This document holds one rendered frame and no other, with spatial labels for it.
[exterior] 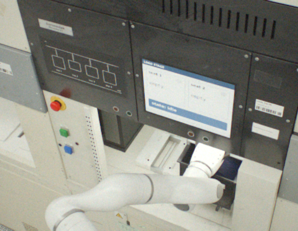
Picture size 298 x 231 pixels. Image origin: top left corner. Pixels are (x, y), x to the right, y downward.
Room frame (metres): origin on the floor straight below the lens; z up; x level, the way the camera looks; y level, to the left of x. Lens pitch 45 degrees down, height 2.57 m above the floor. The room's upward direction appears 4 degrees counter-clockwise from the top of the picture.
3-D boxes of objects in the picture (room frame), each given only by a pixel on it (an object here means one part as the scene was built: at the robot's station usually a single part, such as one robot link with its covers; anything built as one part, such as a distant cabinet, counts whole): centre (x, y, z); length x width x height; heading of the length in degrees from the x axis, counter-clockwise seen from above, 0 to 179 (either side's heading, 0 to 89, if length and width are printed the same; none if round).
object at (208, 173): (1.04, -0.16, 1.23); 0.09 x 0.03 x 0.08; 59
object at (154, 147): (1.42, -0.07, 0.89); 0.22 x 0.21 x 0.04; 150
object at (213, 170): (1.09, -0.19, 1.23); 0.11 x 0.10 x 0.07; 149
